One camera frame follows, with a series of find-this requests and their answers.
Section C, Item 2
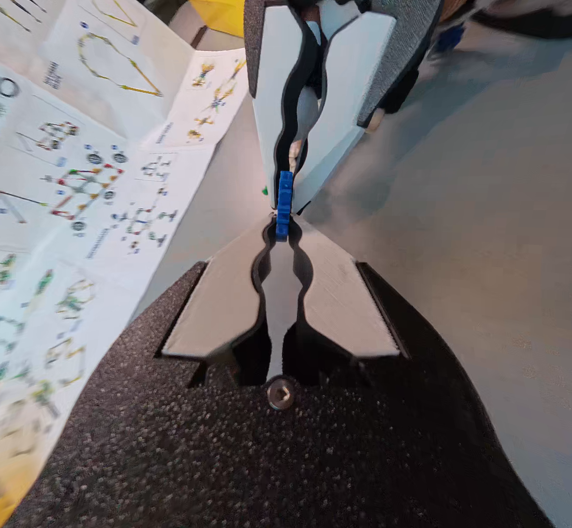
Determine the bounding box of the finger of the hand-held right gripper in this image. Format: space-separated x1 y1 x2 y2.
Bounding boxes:
292 0 398 216
251 4 321 198

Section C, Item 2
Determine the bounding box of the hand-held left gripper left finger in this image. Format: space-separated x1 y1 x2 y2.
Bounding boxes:
161 217 279 366

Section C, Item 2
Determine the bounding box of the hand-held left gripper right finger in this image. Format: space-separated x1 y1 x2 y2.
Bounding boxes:
286 217 402 363

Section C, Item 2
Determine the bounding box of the blue snowflake toy connector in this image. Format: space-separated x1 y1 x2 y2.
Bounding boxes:
275 169 295 243

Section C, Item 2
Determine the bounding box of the grey desk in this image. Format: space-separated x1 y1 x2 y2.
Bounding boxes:
134 0 572 528

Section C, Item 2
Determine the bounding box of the printed instruction sheet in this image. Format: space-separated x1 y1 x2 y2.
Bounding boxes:
0 0 251 511

